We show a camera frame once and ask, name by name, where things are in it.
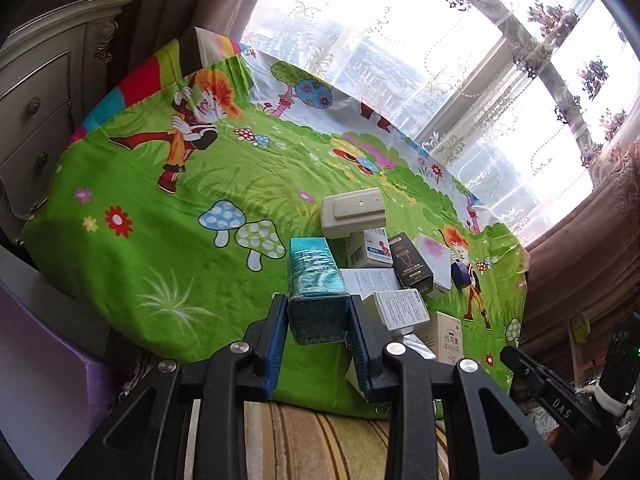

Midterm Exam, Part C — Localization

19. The tall cream box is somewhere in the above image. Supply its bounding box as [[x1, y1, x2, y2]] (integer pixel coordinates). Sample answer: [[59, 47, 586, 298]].
[[413, 312, 463, 364]]

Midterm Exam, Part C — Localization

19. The white ointment box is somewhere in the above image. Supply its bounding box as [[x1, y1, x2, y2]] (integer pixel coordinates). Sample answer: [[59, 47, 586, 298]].
[[362, 288, 430, 335]]

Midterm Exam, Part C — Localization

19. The white text-covered box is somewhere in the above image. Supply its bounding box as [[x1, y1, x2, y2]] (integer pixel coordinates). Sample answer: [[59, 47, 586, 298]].
[[341, 269, 400, 299]]

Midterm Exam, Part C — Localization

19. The teal patterned box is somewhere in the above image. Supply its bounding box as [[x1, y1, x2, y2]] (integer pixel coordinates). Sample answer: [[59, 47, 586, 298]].
[[288, 237, 350, 346]]

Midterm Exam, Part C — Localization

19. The black product box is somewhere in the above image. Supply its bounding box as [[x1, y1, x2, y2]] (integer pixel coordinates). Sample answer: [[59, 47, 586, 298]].
[[388, 232, 434, 294]]

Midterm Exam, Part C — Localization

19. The white box pink stain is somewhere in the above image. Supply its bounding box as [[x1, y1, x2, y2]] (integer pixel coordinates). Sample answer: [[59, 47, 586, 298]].
[[412, 234, 451, 299]]

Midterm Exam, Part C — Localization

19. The white medicine box red figure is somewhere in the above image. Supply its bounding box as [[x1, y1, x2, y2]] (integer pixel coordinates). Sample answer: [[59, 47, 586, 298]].
[[345, 228, 393, 269]]

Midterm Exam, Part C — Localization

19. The beige wall switch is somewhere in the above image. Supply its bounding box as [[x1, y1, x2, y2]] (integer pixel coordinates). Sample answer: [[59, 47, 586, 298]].
[[320, 188, 386, 240]]

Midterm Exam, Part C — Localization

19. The striped towel cushion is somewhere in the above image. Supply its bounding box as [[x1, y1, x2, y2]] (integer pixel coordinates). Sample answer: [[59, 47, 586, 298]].
[[184, 398, 452, 480]]

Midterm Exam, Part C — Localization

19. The brown curtain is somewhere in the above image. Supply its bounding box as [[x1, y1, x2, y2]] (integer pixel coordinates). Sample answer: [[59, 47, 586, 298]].
[[521, 143, 639, 366]]

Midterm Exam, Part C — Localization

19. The green cartoon bedsheet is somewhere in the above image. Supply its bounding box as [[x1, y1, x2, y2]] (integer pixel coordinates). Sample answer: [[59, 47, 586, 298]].
[[22, 28, 526, 388]]

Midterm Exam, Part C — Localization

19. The purple storage box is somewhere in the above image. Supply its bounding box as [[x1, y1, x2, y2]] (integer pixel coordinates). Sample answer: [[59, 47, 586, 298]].
[[1, 250, 115, 479]]

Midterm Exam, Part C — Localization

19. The white lace curtain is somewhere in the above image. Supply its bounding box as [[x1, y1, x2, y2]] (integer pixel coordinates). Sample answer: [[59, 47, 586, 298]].
[[242, 0, 639, 244]]

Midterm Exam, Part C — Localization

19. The cream dresser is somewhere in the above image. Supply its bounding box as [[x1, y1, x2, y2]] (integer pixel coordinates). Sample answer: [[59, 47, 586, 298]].
[[0, 0, 132, 240]]

